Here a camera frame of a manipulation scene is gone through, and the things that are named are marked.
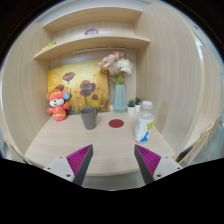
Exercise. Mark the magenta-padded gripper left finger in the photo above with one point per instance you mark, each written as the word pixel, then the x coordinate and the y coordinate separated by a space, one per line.
pixel 71 166

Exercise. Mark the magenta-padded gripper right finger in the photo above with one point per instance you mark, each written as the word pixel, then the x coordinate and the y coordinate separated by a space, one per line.
pixel 151 163

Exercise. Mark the clear plastic water bottle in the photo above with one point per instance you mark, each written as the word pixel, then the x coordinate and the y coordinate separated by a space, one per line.
pixel 144 128

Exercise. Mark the grey mug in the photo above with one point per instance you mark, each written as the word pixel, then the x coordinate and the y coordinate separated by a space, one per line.
pixel 89 119

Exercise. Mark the flat round red coaster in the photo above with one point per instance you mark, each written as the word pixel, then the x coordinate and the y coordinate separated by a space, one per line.
pixel 116 123

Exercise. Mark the small succulent in white pot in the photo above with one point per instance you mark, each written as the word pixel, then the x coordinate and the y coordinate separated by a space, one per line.
pixel 131 109
pixel 137 106

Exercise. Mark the red plush toy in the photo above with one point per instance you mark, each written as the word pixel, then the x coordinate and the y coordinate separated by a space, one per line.
pixel 58 106

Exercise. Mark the teal faceted vase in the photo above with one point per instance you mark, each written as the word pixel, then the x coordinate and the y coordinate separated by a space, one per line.
pixel 120 100

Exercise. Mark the yellow poppy painting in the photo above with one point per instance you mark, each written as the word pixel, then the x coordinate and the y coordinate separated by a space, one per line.
pixel 78 75

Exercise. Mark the pink and white flower bouquet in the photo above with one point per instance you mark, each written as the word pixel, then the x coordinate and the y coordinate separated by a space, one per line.
pixel 115 65

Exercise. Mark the white light bar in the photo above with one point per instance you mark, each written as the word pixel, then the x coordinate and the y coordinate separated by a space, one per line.
pixel 100 50

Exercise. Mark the yellow object on shelf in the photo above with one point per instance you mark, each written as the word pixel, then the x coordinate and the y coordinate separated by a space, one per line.
pixel 48 46

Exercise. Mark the wooden shelf board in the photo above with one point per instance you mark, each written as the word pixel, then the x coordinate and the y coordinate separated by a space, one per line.
pixel 90 42
pixel 93 15

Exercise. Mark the round purple sticker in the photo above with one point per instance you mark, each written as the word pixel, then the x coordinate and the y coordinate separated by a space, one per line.
pixel 91 32

